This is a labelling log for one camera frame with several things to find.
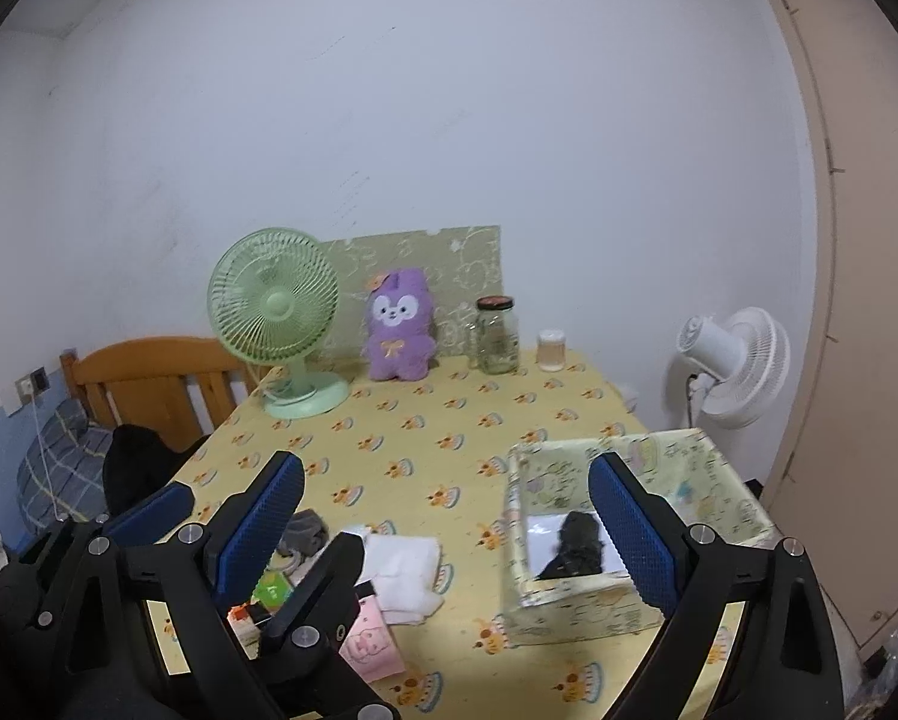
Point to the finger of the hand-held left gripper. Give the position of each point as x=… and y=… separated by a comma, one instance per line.
x=149, y=514
x=321, y=589

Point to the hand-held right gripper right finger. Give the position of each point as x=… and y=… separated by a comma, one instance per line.
x=632, y=532

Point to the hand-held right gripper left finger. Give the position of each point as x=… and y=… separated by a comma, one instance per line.
x=261, y=517

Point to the printed fabric storage box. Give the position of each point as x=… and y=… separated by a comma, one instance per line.
x=569, y=607

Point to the small green label packet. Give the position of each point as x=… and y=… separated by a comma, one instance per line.
x=272, y=589

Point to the black clothing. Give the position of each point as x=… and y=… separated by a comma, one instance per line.
x=137, y=465

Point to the black fuzzy cloth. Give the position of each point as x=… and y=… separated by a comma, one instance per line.
x=572, y=540

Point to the pink tissue packet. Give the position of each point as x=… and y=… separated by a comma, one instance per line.
x=374, y=645

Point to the white folded towel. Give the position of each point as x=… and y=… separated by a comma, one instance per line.
x=407, y=577

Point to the blue plaid pillow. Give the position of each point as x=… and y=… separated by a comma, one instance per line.
x=59, y=465

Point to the wooden bed headboard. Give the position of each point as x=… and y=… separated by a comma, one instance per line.
x=156, y=375

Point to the yellow printed tablecloth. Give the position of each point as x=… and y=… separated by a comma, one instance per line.
x=419, y=465

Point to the cotton swab container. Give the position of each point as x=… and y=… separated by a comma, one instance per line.
x=551, y=352

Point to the white standing fan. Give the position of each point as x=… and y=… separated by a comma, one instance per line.
x=748, y=367

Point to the green table fan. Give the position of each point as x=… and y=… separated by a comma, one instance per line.
x=276, y=307

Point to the purple plush toy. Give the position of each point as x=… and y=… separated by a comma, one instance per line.
x=400, y=345

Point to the glass jar with black lid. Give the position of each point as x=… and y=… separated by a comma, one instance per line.
x=497, y=341

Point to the beige door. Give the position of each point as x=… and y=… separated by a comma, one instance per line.
x=868, y=315

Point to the wall socket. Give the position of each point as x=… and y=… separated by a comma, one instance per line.
x=36, y=379

